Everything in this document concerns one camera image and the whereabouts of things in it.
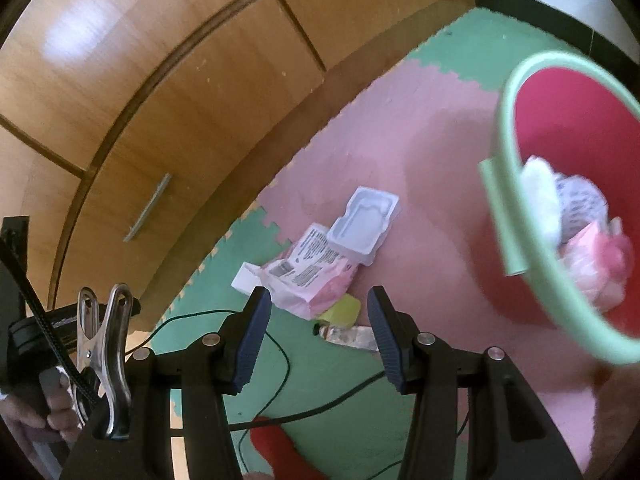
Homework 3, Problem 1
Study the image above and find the person's hand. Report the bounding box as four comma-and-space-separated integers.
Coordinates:
0, 374, 84, 476

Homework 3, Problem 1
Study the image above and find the red slipper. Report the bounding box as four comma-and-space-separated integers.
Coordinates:
244, 416, 328, 480

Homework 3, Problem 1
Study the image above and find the thin black wire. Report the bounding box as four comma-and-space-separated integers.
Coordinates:
124, 309, 471, 480

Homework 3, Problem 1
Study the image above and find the black baseboard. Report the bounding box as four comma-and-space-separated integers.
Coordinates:
475, 0, 639, 93

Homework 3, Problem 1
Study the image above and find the white tissue in bin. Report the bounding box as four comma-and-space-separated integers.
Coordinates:
520, 156, 562, 249

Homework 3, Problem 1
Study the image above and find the pink printed plastic bag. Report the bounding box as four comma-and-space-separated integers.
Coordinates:
258, 223, 359, 321

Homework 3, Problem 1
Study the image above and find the white paper card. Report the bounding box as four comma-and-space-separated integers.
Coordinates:
231, 262, 262, 296

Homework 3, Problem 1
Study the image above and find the pink foam floor mat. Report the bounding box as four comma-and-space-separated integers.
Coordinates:
257, 60, 639, 478

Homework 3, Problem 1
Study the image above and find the silver metal spring clamp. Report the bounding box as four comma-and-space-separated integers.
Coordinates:
73, 283, 134, 440

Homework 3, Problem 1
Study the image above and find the printed paper in bin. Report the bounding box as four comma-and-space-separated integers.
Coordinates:
555, 174, 608, 244

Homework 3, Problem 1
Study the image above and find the pink plastic wrapper in bin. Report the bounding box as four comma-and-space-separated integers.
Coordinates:
561, 217, 634, 313

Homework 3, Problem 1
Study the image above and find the metal wardrobe handle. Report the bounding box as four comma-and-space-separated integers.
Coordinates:
122, 174, 172, 243

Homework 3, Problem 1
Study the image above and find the yellow sticky note pad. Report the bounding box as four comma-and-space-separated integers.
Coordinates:
318, 294, 361, 328

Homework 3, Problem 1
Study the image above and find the wooden wardrobe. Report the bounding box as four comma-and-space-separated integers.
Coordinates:
1, 0, 475, 318

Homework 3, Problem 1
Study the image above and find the white plastic blister tray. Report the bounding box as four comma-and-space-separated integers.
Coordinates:
326, 186, 400, 266

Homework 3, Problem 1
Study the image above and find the red bin with green rim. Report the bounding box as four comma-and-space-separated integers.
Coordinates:
478, 50, 639, 365

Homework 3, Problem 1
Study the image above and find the thick black cable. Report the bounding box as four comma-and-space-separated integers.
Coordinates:
0, 238, 101, 411

